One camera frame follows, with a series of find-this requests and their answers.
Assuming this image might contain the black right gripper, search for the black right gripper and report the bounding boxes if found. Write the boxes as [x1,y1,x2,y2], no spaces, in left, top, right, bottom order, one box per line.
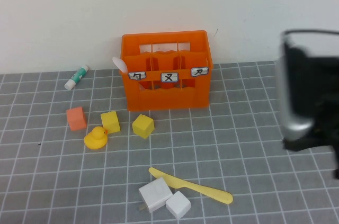
[282,37,339,154]

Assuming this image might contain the yellow plastic knife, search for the yellow plastic knife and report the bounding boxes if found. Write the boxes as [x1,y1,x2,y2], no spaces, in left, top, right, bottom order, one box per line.
[148,167,234,205]

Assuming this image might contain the white plastic spoon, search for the white plastic spoon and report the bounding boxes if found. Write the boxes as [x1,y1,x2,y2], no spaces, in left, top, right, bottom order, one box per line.
[112,56,128,74]

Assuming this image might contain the orange plastic cutlery holder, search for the orange plastic cutlery holder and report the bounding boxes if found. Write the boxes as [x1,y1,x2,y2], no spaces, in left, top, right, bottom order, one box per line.
[121,30,214,111]

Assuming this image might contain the grey white-grid tablecloth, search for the grey white-grid tablecloth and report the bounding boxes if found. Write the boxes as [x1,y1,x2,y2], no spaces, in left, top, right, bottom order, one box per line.
[0,58,339,224]

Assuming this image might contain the paper label reading 刀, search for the paper label reading 刀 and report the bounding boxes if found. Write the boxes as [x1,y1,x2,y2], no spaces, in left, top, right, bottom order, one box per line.
[190,67,210,77]

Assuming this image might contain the white foam cube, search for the white foam cube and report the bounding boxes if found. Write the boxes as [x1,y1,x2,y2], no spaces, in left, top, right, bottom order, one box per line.
[165,190,192,220]

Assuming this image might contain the paper label reading 叉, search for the paper label reading 叉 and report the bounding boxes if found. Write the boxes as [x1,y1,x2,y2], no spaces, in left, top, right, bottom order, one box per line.
[160,71,180,83]

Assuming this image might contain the white power adapter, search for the white power adapter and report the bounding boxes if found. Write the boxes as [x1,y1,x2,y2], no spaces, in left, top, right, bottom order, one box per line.
[138,177,173,214]

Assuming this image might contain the yellow foam cube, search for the yellow foam cube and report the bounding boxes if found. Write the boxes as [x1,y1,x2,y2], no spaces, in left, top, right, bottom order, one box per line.
[100,110,121,135]
[131,114,155,139]

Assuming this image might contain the paper label reading 勺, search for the paper label reading 勺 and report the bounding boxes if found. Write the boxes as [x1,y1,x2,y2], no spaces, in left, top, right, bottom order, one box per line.
[128,71,147,80]

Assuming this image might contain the yellow rubber duck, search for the yellow rubber duck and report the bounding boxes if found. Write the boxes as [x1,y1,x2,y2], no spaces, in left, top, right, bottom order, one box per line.
[83,126,109,150]

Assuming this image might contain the orange foam cube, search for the orange foam cube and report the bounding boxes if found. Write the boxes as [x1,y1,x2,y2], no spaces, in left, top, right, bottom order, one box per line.
[66,106,87,131]

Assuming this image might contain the white green glue stick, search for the white green glue stick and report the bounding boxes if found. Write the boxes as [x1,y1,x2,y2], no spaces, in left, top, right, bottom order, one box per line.
[64,65,90,91]

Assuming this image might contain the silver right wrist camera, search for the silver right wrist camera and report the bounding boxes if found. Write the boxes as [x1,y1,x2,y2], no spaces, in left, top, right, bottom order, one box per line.
[274,30,318,140]

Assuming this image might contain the grey camera cable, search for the grey camera cable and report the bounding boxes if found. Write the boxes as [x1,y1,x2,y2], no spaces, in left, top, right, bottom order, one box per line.
[282,29,339,37]

